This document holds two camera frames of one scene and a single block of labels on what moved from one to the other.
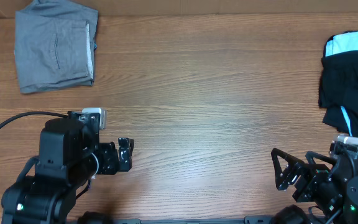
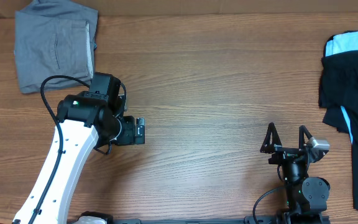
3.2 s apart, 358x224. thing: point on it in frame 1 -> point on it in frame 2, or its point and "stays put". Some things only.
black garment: [349, 79] stays put
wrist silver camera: [345, 145] -> [319, 144]
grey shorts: [55, 45] stays put
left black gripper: [111, 165] -> [128, 136]
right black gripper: [311, 172] -> [268, 147]
